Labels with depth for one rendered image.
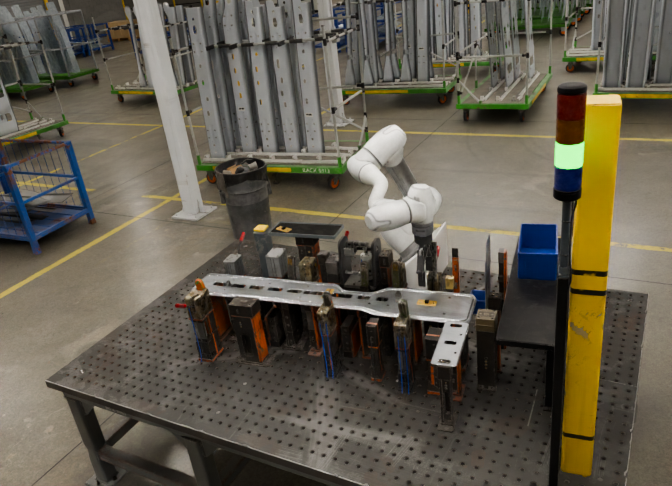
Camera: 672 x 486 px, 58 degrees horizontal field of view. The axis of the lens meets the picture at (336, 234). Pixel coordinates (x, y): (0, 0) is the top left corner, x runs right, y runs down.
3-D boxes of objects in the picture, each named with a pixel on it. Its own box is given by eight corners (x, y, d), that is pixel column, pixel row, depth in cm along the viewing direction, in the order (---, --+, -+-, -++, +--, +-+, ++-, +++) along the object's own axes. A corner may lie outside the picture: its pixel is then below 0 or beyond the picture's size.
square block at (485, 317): (476, 390, 256) (474, 318, 240) (479, 378, 262) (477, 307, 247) (495, 393, 253) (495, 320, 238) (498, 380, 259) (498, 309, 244)
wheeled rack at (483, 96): (528, 124, 817) (531, -17, 743) (455, 123, 862) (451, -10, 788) (552, 90, 967) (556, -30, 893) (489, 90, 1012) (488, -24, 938)
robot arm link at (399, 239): (396, 254, 350) (369, 227, 350) (418, 232, 351) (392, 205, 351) (400, 254, 334) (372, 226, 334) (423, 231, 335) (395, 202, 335)
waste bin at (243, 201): (216, 243, 588) (200, 173, 557) (248, 221, 630) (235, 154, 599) (259, 249, 565) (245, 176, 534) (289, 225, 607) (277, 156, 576)
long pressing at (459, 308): (185, 296, 299) (184, 293, 298) (209, 273, 317) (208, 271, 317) (469, 325, 249) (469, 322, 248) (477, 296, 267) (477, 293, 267)
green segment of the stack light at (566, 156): (553, 169, 154) (554, 145, 151) (555, 160, 160) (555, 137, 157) (582, 169, 152) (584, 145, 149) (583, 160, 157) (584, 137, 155)
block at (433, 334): (423, 394, 257) (419, 339, 245) (429, 378, 266) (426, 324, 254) (446, 398, 254) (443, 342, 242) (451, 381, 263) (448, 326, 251)
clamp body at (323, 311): (320, 378, 275) (309, 313, 260) (329, 361, 285) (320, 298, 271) (339, 381, 272) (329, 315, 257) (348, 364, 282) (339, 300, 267)
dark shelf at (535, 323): (495, 345, 233) (495, 338, 232) (518, 240, 308) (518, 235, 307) (556, 352, 225) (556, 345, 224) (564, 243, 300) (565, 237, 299)
